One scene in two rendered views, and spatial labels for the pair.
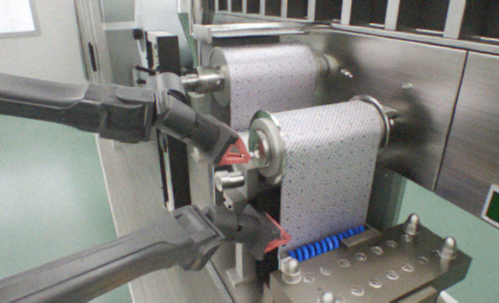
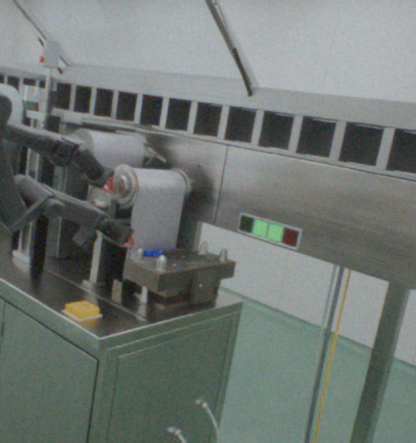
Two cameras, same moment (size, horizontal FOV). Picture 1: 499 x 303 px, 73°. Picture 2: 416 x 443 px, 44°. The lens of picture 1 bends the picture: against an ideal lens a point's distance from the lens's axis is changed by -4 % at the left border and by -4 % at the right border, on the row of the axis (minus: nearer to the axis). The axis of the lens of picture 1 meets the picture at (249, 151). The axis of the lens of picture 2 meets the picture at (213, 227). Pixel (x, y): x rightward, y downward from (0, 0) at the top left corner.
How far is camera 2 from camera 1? 1.13 m
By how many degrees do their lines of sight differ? 29
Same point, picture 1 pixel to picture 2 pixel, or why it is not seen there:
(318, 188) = (151, 214)
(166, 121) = (83, 156)
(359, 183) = (173, 219)
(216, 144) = (103, 175)
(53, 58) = not seen: outside the picture
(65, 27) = not seen: outside the picture
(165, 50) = (50, 124)
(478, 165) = (234, 203)
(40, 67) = not seen: outside the picture
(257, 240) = (120, 234)
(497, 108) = (241, 173)
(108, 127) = (52, 154)
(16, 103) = (13, 132)
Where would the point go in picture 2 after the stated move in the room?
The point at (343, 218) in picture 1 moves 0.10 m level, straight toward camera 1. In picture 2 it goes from (163, 240) to (163, 247)
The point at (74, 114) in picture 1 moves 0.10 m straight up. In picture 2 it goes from (41, 142) to (44, 107)
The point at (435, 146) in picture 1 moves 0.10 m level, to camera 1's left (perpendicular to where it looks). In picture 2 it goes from (214, 197) to (189, 195)
